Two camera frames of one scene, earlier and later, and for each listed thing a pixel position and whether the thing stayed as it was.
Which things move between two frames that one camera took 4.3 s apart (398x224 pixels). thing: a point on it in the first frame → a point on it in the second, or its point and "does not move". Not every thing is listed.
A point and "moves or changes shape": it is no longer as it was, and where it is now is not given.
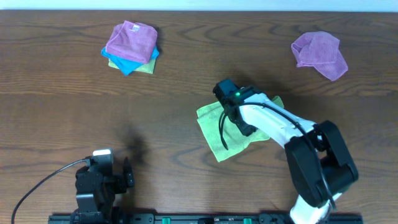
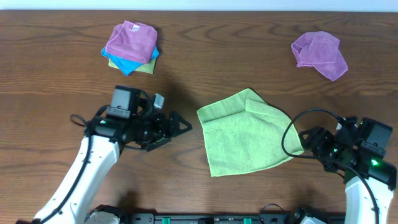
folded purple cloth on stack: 134,41 does not move
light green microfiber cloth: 208,116 moves or changes shape
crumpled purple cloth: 321,50 does not move
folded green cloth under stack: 148,67 does not move
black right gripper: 246,130 → 319,137
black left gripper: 117,182 → 166,130
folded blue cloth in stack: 127,66 does not move
